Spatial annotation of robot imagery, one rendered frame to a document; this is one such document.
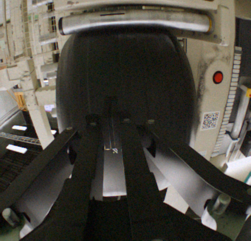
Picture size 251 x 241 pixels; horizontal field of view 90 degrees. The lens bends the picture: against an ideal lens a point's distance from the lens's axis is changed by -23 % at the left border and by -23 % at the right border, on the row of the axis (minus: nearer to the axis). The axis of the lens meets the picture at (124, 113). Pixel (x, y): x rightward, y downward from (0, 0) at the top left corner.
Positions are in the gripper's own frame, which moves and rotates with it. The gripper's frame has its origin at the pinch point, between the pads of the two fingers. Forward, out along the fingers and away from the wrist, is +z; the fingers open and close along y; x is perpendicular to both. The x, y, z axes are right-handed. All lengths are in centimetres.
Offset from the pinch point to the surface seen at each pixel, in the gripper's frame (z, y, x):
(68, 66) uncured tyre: 14.8, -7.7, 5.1
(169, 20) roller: 17.9, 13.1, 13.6
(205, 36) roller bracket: 21.4, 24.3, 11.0
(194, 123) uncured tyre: 12.1, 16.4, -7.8
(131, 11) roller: 18.2, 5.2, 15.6
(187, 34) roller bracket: 32.4, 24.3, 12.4
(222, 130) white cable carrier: 32, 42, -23
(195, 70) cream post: 32.1, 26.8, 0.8
